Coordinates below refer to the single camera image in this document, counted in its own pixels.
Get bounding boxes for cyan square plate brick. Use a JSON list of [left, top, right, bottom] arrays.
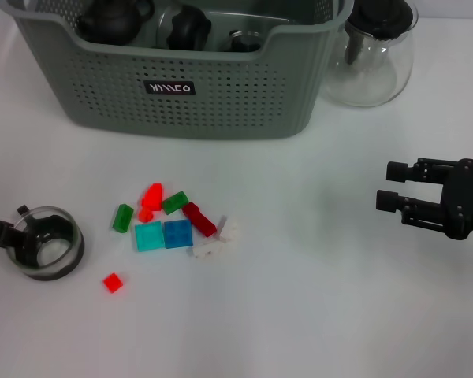
[[134, 220, 166, 253]]

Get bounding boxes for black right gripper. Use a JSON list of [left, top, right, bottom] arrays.
[[376, 157, 473, 242]]

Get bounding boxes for black clay teapot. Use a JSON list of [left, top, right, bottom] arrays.
[[76, 0, 155, 45]]

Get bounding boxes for large bright red brick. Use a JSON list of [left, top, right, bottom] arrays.
[[140, 182, 166, 209]]

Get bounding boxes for glass teacup with black holder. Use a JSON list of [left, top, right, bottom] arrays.
[[6, 205, 86, 281], [156, 6, 213, 51], [222, 29, 263, 53]]

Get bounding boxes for flat green brick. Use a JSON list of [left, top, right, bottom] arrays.
[[162, 191, 190, 215]]

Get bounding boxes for small red square brick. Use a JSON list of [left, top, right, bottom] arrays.
[[102, 272, 125, 295]]

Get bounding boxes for grey-green perforated storage bin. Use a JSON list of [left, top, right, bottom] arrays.
[[0, 0, 356, 141]]

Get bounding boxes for white brick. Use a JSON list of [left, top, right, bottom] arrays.
[[218, 215, 241, 242], [187, 240, 225, 261]]

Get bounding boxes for long green brick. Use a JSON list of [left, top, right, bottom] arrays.
[[111, 203, 135, 234]]

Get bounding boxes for blue square plate brick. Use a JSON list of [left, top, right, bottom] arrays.
[[164, 219, 194, 250]]

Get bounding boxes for long dark red brick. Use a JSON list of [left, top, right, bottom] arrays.
[[182, 202, 218, 239]]

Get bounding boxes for glass teapot with black lid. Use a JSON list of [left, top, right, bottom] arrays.
[[321, 0, 415, 108]]

